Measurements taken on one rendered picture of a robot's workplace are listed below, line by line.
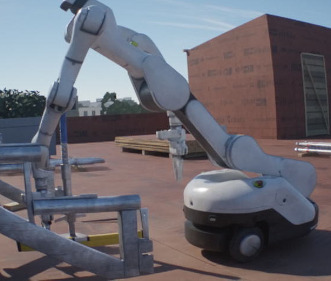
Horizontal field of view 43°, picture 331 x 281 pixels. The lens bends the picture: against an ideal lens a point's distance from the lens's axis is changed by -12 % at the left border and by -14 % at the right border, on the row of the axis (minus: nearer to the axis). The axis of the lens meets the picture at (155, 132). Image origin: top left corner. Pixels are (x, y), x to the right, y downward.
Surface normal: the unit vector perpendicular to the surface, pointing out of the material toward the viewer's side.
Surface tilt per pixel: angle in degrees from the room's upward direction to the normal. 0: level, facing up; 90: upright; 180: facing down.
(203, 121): 90
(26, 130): 90
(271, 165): 91
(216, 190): 48
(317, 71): 90
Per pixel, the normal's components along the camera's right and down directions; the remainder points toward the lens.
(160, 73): 0.37, 0.02
